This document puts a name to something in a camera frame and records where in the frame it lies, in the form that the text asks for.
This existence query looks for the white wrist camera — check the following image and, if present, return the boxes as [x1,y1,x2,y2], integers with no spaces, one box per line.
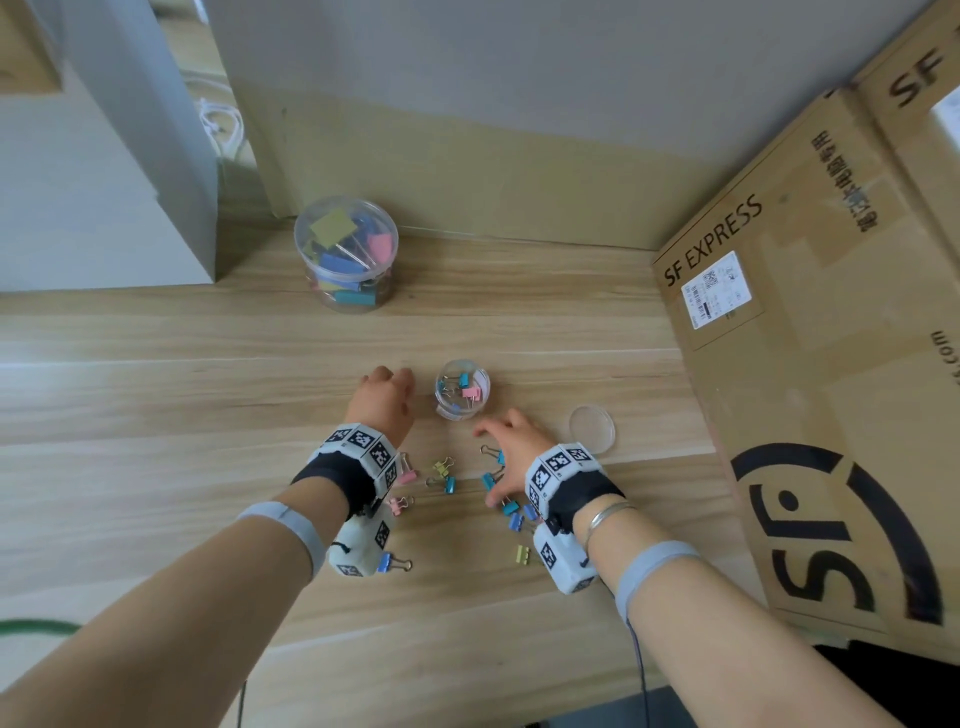
[532,521,599,596]
[327,503,396,579]

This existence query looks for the black wrist strap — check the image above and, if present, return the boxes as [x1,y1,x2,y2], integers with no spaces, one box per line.
[524,442,625,535]
[290,423,403,519]

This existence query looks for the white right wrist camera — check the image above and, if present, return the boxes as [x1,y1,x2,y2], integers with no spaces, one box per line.
[532,521,599,596]

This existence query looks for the black right wrist strap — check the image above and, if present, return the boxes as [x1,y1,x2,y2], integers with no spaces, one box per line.
[524,442,625,535]

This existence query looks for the person's right forearm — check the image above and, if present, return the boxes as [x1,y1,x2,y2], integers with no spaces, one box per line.
[581,509,901,728]

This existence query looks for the white cable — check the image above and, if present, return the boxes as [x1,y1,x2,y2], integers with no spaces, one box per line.
[196,71,247,163]

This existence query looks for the person's right hand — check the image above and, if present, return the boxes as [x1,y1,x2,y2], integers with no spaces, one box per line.
[472,407,561,510]

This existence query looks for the brown cardboard box black logo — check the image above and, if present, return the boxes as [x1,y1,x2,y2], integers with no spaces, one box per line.
[650,82,960,665]

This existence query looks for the brown cardboard box white label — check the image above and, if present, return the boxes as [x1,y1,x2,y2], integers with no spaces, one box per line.
[854,0,960,260]

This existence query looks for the heap of large binder clips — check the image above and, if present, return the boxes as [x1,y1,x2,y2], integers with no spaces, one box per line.
[303,208,395,307]

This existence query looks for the small binder clips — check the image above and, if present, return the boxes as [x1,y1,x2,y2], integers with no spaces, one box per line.
[374,371,543,576]

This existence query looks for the person's left forearm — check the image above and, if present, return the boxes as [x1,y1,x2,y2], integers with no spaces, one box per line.
[0,476,351,728]

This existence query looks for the person's left hand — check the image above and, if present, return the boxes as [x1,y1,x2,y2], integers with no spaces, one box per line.
[343,365,417,450]

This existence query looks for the white cardboard box brown top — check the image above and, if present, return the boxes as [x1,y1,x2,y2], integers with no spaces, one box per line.
[0,0,220,294]

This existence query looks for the large clear plastic jar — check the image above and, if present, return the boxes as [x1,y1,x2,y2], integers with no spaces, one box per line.
[293,196,400,314]

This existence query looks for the silver bracelet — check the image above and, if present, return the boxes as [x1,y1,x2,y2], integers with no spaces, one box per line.
[583,500,637,556]

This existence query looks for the green cable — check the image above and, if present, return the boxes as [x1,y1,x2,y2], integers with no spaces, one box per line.
[0,617,84,639]

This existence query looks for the black left wrist strap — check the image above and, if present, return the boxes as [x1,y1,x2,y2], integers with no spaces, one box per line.
[290,423,403,519]

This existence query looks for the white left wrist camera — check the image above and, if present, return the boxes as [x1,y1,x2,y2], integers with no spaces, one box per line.
[327,503,396,579]

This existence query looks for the small clear plastic lid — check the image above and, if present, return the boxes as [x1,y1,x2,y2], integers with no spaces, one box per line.
[567,403,618,457]

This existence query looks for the small clear plastic jar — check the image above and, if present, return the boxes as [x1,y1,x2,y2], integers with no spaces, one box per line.
[434,358,493,421]

